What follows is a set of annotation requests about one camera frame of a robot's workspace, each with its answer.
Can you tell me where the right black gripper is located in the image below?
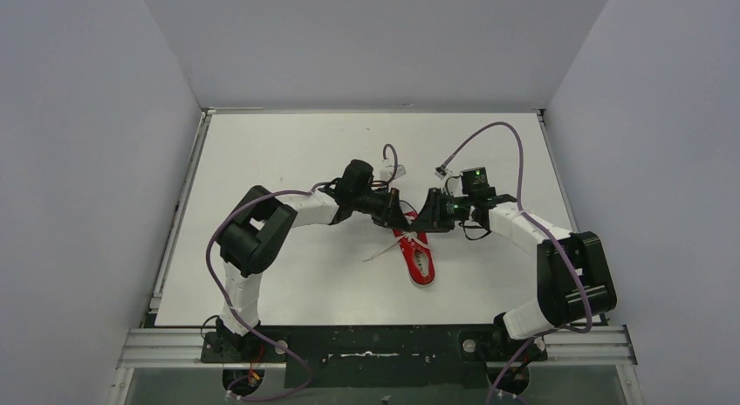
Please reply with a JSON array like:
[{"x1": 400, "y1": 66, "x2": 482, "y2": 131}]
[{"x1": 409, "y1": 188, "x2": 474, "y2": 233}]

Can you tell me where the red sneaker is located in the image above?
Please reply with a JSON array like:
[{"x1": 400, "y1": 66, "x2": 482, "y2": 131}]
[{"x1": 392, "y1": 211, "x2": 437, "y2": 288}]

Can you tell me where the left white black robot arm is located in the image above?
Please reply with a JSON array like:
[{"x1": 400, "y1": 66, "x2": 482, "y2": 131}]
[{"x1": 205, "y1": 160, "x2": 410, "y2": 359}]

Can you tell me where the aluminium frame rail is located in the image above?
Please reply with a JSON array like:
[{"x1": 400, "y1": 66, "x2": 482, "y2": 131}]
[{"x1": 108, "y1": 109, "x2": 639, "y2": 404}]

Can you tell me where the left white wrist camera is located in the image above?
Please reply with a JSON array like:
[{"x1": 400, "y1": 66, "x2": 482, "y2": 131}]
[{"x1": 379, "y1": 164, "x2": 406, "y2": 182}]

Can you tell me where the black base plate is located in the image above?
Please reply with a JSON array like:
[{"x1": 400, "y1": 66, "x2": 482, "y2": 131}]
[{"x1": 200, "y1": 324, "x2": 548, "y2": 394}]

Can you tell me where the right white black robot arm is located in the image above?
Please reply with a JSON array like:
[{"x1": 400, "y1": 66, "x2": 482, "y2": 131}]
[{"x1": 410, "y1": 168, "x2": 618, "y2": 359}]

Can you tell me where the white shoelace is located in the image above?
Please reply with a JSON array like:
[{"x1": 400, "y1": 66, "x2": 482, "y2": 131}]
[{"x1": 362, "y1": 229, "x2": 432, "y2": 264}]

